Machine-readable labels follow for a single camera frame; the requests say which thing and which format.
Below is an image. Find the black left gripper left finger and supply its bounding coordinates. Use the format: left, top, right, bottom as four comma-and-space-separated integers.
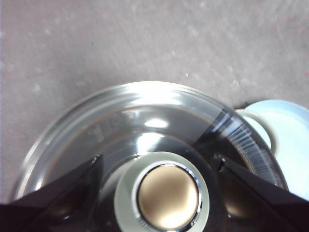
0, 154, 104, 232

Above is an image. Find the blue round plate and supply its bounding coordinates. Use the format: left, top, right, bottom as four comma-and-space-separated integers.
242, 100, 309, 201

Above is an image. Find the pale green electric steamer pot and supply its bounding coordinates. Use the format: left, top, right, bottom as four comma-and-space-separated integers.
235, 108, 281, 155

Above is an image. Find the glass lid with green knob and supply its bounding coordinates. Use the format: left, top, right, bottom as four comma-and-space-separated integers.
13, 81, 290, 232

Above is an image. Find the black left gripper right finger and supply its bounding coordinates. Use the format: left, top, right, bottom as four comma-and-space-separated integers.
212, 156, 309, 232

